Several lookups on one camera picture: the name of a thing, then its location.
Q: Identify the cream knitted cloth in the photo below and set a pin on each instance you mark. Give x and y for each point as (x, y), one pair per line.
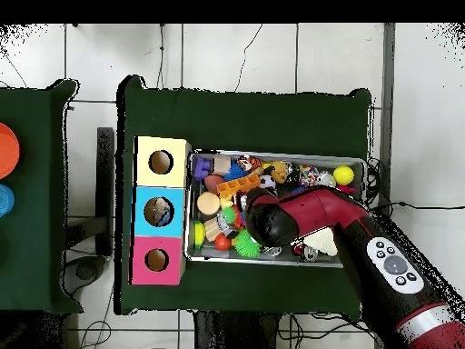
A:
(322, 241)

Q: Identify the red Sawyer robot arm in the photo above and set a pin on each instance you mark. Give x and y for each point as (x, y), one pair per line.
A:
(327, 211)

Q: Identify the shallow clear mesh bin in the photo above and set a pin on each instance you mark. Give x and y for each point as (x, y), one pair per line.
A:
(190, 218)

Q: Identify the wooden box with three holes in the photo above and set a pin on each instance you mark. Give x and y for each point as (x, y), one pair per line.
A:
(142, 218)

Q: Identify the orange toy building block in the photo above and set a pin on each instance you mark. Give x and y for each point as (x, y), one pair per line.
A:
(237, 185)

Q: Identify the blue spiky ball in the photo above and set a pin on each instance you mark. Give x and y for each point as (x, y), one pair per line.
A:
(234, 173)

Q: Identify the toy hamburger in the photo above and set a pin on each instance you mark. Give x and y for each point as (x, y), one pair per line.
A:
(208, 203)

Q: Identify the purple toy block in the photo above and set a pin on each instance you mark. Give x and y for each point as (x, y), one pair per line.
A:
(202, 169)

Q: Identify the green furry ball with eyes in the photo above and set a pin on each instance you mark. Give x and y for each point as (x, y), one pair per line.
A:
(247, 244)

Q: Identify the dark green table cloth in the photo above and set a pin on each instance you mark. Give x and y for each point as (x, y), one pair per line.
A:
(43, 218)
(254, 116)

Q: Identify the plain yellow ball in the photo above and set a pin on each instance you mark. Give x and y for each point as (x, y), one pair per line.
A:
(344, 174)

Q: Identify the blue round disc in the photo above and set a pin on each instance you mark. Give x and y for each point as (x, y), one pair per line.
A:
(6, 200)

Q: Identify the orange round disc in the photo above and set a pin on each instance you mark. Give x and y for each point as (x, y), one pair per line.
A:
(7, 150)

